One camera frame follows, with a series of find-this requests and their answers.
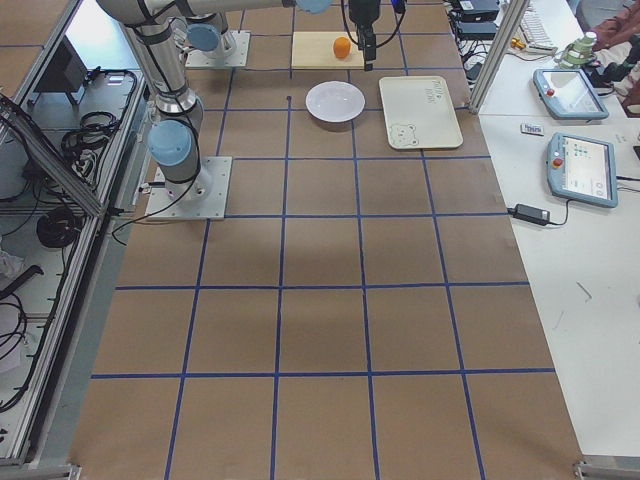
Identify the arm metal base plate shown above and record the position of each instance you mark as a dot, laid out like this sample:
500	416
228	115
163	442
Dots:
214	51
205	199

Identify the gold metal cylinder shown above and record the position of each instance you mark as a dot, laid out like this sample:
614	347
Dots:
517	44

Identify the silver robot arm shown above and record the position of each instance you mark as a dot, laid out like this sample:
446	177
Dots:
173	142
198	8

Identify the small printed card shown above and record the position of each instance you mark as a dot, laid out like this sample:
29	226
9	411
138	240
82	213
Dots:
531	129

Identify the black power adapter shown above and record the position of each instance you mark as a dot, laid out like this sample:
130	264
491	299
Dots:
530	214

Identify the lower blue teach pendant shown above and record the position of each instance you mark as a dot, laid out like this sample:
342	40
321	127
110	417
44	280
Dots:
582	169

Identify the white keyboard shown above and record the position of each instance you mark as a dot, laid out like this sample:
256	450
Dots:
534	33

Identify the wooden cutting board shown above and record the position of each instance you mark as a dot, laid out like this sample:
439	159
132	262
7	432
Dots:
313	51

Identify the white round plate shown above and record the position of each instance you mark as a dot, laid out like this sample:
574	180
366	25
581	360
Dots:
335	101

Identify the cream tray with bear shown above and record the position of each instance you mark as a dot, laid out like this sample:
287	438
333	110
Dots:
419	113

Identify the upper blue teach pendant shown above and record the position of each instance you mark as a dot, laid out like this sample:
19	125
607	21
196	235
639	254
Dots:
568	95

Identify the aluminium frame post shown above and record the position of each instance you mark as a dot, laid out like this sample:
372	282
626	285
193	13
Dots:
509	24

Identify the blue teach pendant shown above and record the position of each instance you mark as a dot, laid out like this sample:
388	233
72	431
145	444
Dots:
582	169
568	95

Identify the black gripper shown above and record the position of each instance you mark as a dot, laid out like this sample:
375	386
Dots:
362	11

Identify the orange fruit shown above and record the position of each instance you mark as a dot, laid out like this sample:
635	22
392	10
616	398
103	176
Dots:
341	47

